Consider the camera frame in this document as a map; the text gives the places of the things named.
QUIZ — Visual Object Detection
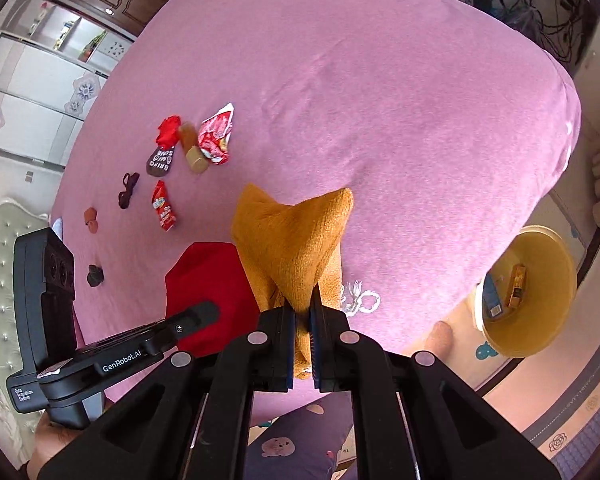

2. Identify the orange box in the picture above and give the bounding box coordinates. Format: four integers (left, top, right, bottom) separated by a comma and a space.
507, 264, 528, 311

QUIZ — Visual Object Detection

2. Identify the person's left hand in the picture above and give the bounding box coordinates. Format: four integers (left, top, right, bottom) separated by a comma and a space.
29, 399, 114, 467

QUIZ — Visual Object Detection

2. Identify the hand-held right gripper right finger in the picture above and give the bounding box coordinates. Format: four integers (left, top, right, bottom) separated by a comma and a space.
310, 285, 563, 480

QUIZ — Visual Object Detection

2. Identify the brown bottle with gold cap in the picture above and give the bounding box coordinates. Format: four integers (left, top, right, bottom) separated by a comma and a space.
177, 122, 208, 176

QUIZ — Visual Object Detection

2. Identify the dark flowered rug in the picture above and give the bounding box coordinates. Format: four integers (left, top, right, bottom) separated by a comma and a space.
522, 395, 600, 480

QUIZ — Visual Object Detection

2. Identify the crumpled red wrapper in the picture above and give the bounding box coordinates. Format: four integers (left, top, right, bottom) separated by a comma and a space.
155, 116, 182, 148

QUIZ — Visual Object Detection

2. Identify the purple printed cloth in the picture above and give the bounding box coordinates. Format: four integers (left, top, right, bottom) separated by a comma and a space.
245, 390, 356, 480

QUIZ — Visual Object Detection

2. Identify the small red snack packet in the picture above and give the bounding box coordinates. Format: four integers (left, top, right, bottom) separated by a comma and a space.
151, 180, 181, 232

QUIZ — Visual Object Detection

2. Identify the red and white snack packet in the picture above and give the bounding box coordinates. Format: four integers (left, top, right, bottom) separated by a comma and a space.
197, 102, 236, 166

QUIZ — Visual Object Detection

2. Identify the white wardrobe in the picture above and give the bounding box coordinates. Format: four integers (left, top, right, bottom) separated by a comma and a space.
0, 0, 136, 171

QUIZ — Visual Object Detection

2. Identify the blue packet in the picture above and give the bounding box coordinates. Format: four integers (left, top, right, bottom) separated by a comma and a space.
482, 270, 503, 320

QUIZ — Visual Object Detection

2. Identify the yellow plastic bin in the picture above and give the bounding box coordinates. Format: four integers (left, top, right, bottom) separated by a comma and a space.
472, 226, 577, 359

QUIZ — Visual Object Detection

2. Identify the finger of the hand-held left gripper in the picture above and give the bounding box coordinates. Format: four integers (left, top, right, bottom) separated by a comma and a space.
142, 301, 220, 357

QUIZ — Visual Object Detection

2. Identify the grey tufted headboard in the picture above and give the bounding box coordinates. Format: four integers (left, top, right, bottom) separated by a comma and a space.
0, 199, 51, 461

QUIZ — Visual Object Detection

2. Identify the dark printed sock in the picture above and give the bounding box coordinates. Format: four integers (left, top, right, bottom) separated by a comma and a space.
146, 144, 178, 178

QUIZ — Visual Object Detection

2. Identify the tangle of black cables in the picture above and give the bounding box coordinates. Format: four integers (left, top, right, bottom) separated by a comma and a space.
495, 0, 598, 66

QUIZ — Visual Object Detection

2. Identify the pink bed sheet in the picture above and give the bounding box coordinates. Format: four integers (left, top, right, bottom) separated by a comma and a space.
50, 0, 581, 426

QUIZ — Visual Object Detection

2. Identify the mustard yellow towel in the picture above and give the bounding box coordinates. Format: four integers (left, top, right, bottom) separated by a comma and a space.
230, 183, 356, 381

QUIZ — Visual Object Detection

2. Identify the red cloth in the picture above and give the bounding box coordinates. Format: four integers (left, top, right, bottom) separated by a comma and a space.
165, 241, 261, 358

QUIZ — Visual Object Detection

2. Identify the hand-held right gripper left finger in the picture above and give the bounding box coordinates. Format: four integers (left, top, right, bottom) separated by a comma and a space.
36, 305, 297, 480

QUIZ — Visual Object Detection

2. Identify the maroon rolled sock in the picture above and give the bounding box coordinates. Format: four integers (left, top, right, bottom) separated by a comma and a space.
118, 172, 141, 211

